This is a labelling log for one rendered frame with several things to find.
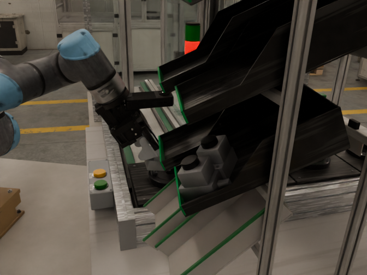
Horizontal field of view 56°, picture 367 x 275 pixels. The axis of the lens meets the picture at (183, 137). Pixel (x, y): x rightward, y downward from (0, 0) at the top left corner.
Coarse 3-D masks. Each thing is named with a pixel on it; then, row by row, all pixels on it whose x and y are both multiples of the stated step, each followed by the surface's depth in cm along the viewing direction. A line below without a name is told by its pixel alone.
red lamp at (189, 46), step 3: (186, 42) 111; (189, 42) 110; (192, 42) 110; (195, 42) 110; (198, 42) 111; (186, 45) 111; (189, 45) 111; (192, 45) 110; (195, 45) 111; (186, 48) 112; (189, 48) 111; (192, 48) 111; (195, 48) 111; (186, 51) 112; (189, 51) 111
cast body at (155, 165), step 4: (148, 160) 88; (152, 160) 87; (156, 160) 88; (148, 164) 88; (152, 164) 88; (156, 164) 88; (160, 164) 88; (148, 168) 88; (152, 168) 88; (156, 168) 89; (160, 168) 89
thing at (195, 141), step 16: (256, 96) 64; (224, 112) 65; (240, 112) 65; (176, 128) 79; (192, 128) 79; (208, 128) 77; (224, 128) 66; (160, 144) 75; (176, 144) 76; (192, 144) 73; (160, 160) 68; (176, 160) 68
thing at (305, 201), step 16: (288, 192) 104; (304, 192) 104; (320, 192) 106; (336, 192) 107; (352, 192) 110; (144, 208) 95; (304, 208) 107; (320, 208) 108; (336, 208) 110; (144, 224) 93
